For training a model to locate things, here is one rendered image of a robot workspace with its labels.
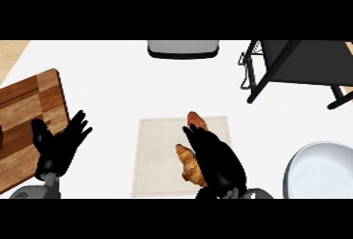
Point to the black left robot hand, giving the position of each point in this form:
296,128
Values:
58,146

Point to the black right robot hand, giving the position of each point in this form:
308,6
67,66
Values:
218,161

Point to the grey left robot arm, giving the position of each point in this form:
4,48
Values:
42,188

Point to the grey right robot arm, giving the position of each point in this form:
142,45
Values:
250,193

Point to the golden brown croissant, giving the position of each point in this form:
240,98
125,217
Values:
191,165

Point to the beige cloth placemat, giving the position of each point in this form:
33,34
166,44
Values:
159,158

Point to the black tiered shelf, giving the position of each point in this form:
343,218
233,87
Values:
299,67

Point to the brown wooden cutting board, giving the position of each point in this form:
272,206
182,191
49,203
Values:
27,124

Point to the white round plate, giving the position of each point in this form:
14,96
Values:
321,171

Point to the grey appliance with black rim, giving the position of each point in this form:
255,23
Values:
182,49

